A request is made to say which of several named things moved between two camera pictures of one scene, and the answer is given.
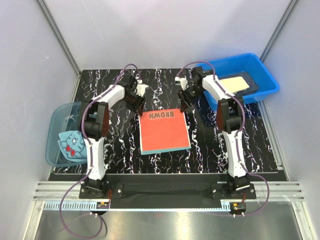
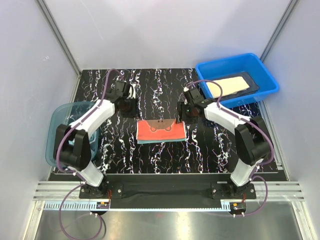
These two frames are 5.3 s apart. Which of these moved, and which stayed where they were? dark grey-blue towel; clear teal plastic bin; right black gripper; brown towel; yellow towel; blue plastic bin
Moved: right black gripper; brown towel
Stayed: yellow towel; clear teal plastic bin; blue plastic bin; dark grey-blue towel
